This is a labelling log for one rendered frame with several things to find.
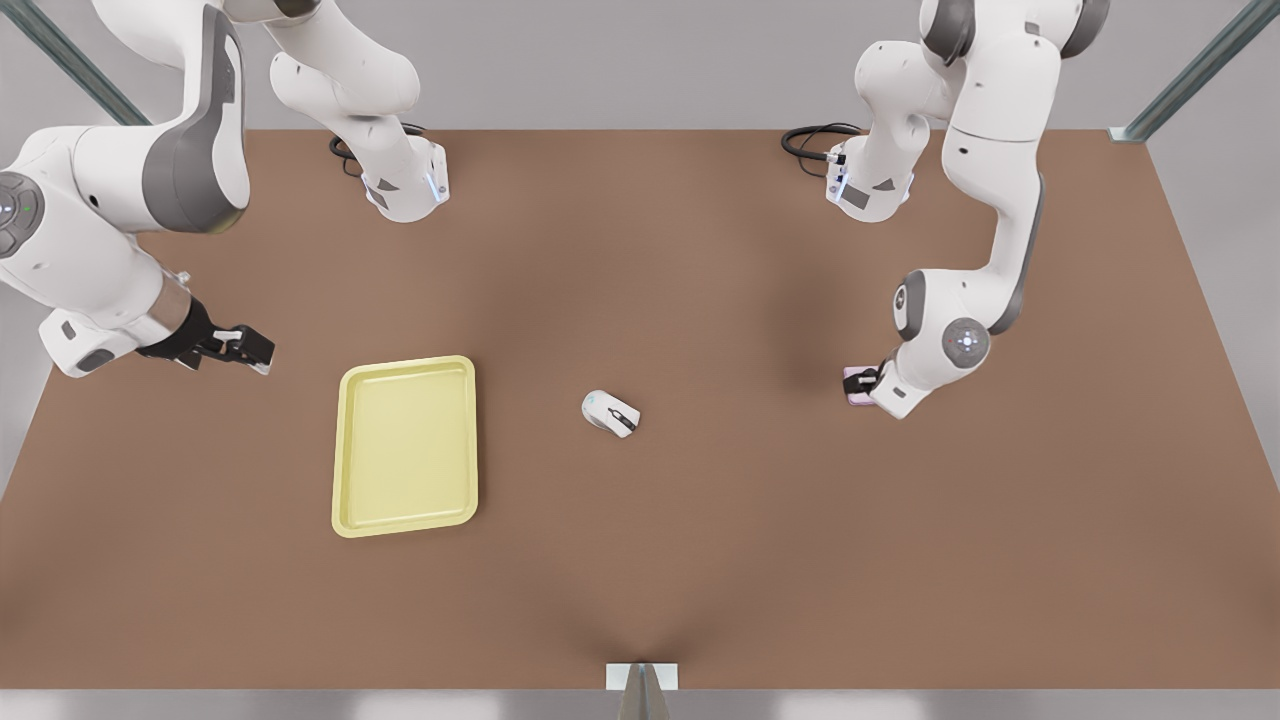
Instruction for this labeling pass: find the yellow rectangular tray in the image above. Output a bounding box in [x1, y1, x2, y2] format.
[331, 355, 480, 539]

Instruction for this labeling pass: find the white computer mouse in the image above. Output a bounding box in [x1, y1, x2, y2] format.
[581, 389, 643, 440]

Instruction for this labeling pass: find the black cable loop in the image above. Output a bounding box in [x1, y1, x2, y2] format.
[780, 123, 867, 182]
[329, 122, 431, 179]

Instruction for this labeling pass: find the silver frame post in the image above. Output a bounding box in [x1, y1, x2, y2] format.
[1107, 0, 1280, 144]
[0, 0, 153, 127]
[606, 661, 680, 720]

